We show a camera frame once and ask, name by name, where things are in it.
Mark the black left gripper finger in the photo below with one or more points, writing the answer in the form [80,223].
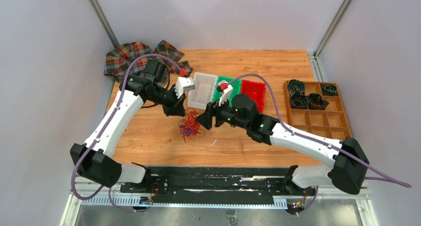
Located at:
[178,108]
[170,110]

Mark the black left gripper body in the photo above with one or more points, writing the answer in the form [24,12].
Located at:
[169,97]

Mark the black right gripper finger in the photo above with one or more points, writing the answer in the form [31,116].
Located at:
[206,119]
[211,108]

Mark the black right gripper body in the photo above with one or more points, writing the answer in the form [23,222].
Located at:
[224,113]

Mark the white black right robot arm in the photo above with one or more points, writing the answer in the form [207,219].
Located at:
[343,162]

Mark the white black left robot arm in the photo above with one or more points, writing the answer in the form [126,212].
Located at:
[93,159]

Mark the white plastic bin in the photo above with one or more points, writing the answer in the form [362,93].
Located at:
[203,93]

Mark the red plastic bin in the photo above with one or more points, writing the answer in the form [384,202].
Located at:
[256,91]

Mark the green plastic bin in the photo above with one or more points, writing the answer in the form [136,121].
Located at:
[236,88]

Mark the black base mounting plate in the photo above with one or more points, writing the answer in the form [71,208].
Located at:
[210,185]

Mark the plaid cloth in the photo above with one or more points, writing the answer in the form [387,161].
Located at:
[118,60]

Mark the wooden compartment tray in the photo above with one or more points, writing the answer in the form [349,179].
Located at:
[316,107]

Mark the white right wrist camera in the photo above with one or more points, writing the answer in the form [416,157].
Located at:
[225,89]

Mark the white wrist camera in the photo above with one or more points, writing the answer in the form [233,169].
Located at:
[225,89]
[184,84]

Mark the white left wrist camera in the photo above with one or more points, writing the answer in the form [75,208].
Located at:
[184,84]

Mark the aluminium frame rail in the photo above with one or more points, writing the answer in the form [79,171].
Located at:
[177,203]

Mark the left aluminium corner post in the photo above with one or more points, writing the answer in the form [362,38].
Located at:
[96,7]

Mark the aluminium corner post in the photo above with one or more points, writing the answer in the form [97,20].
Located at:
[96,7]
[332,27]

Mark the right aluminium corner post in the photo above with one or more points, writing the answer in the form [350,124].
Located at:
[332,27]

